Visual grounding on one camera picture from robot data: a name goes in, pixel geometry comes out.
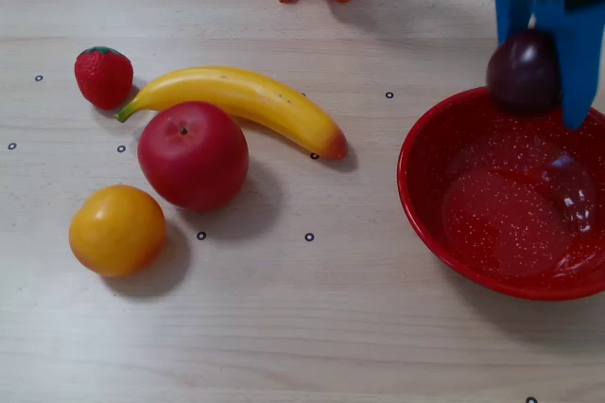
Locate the red speckled bowl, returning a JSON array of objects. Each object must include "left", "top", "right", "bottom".
[{"left": 396, "top": 86, "right": 605, "bottom": 303}]

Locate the red toy strawberry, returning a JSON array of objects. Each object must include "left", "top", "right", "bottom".
[{"left": 74, "top": 45, "right": 135, "bottom": 112}]

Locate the yellow orange toy peach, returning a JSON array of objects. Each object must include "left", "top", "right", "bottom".
[{"left": 68, "top": 184, "right": 167, "bottom": 279}]

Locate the red toy apple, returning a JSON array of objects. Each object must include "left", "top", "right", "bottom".
[{"left": 136, "top": 100, "right": 251, "bottom": 213}]

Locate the dark purple toy plum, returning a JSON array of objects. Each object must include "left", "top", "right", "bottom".
[{"left": 486, "top": 27, "right": 563, "bottom": 116}]

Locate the yellow toy banana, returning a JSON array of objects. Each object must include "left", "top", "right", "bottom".
[{"left": 114, "top": 65, "right": 350, "bottom": 162}]

